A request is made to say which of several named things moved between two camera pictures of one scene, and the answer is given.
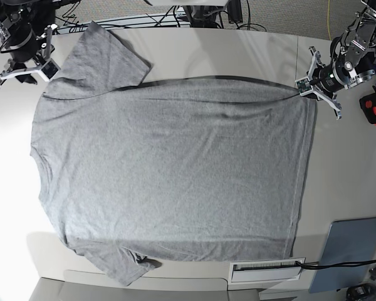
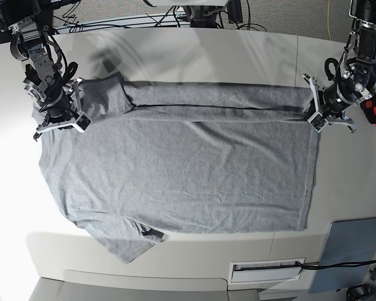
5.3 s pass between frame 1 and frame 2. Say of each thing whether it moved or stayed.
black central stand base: stayed
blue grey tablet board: stayed
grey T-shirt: moved
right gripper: moved
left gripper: moved
